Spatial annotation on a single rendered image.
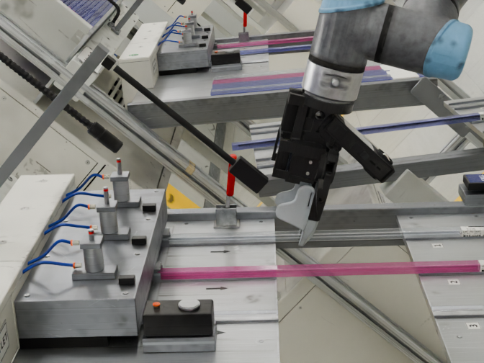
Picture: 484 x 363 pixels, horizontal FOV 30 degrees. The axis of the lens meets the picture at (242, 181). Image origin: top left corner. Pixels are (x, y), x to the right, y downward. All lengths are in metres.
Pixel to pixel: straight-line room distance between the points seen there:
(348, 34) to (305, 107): 0.11
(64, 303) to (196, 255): 0.27
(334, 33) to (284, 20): 4.46
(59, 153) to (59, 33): 0.28
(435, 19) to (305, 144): 0.23
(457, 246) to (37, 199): 0.57
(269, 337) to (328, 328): 1.29
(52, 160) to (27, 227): 1.02
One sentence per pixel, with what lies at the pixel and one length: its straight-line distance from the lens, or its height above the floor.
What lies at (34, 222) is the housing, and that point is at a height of 1.27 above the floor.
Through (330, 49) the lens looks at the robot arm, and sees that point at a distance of 1.15.
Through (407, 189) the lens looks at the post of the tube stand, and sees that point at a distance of 1.57.
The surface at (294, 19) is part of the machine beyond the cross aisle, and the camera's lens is 5.65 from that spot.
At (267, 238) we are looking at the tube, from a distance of 1.26.
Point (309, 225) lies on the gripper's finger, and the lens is 1.23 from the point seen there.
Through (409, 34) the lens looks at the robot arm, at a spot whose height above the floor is 1.06.
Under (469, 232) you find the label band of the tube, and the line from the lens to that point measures 1.29.
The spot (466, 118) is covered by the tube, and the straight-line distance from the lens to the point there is 1.59.
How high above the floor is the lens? 1.35
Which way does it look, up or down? 12 degrees down
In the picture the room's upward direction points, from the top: 51 degrees counter-clockwise
